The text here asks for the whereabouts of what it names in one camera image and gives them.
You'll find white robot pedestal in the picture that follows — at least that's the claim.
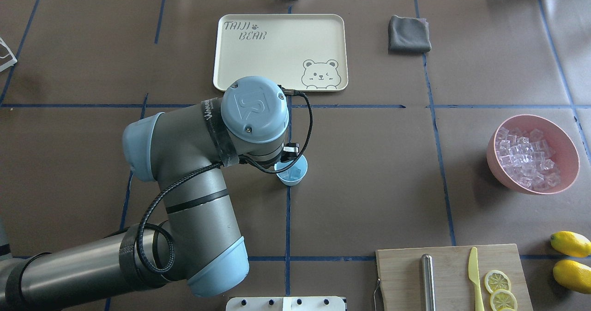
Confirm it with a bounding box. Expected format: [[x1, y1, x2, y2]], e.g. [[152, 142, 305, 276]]
[[225, 296, 348, 311]]

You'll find pink bowl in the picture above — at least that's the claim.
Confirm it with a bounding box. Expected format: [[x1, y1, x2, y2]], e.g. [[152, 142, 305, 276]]
[[486, 114, 582, 195]]

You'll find lemon slice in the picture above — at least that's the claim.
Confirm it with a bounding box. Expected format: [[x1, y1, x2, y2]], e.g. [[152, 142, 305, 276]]
[[483, 269, 512, 294], [489, 289, 519, 311]]

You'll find steel muddler black tip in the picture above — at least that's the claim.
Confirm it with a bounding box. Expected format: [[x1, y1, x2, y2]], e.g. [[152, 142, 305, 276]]
[[421, 254, 436, 311]]

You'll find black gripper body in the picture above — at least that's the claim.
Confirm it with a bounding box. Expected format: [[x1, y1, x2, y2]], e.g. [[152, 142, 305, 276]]
[[281, 143, 300, 160]]

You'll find dark grey folded cloth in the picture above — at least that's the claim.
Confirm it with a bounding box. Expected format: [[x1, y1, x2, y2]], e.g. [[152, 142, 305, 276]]
[[388, 15, 432, 53]]

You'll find light blue plastic cup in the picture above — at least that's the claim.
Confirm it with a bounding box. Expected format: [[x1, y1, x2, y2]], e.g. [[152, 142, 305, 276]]
[[277, 155, 308, 185]]

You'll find cream bear tray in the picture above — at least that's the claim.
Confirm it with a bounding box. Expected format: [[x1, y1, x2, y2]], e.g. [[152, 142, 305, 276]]
[[213, 14, 349, 92]]

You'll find whole lemon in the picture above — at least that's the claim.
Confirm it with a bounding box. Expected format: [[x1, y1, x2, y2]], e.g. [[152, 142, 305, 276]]
[[552, 260, 591, 294], [549, 231, 591, 258]]

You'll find pile of clear ice cubes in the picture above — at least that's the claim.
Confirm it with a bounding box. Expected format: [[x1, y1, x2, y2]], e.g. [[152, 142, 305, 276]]
[[279, 160, 308, 181]]

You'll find wooden cutting board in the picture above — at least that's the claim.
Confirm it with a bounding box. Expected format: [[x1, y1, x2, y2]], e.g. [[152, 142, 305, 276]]
[[375, 244, 533, 311]]

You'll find yellow plastic knife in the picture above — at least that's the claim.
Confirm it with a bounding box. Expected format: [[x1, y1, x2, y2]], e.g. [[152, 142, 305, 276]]
[[467, 246, 485, 311]]

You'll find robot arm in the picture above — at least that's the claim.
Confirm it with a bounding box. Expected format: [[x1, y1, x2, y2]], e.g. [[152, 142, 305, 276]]
[[1, 76, 308, 311]]

